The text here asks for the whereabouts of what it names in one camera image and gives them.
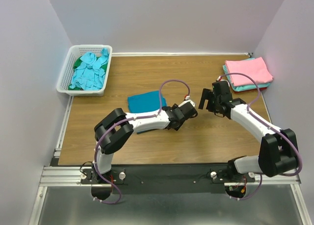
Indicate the aluminium extrusion rail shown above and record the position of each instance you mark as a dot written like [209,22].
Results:
[70,176]

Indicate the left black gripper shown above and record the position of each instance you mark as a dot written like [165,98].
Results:
[174,107]

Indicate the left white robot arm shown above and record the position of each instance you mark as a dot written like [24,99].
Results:
[115,129]

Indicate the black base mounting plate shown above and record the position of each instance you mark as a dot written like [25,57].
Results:
[175,178]

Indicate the teal blue t-shirt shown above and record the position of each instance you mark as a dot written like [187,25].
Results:
[142,103]

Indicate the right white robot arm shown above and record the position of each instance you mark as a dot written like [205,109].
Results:
[278,154]

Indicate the mint folded t-shirt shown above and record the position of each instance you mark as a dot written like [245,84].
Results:
[243,87]

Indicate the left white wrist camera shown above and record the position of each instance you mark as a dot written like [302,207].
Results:
[185,102]

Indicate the green t-shirt in basket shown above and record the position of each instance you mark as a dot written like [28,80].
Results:
[87,78]

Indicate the white plastic laundry basket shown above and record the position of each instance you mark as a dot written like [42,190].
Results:
[67,70]

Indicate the light blue crumpled t-shirt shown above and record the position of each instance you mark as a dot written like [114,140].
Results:
[93,61]

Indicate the pink folded t-shirt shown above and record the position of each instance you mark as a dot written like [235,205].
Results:
[254,68]

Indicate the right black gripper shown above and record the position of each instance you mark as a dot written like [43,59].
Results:
[208,95]

